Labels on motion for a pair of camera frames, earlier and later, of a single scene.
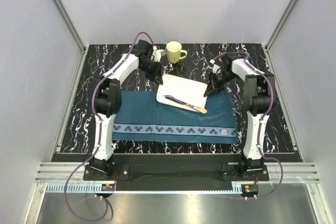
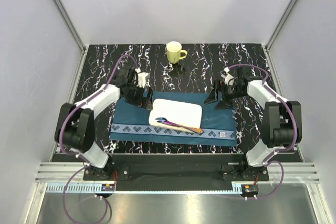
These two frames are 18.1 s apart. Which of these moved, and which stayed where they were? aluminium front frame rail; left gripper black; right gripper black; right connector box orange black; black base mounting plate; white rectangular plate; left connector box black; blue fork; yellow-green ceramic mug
Moved: blue fork; white rectangular plate; left gripper black; right gripper black
Stayed: right connector box orange black; black base mounting plate; left connector box black; aluminium front frame rail; yellow-green ceramic mug
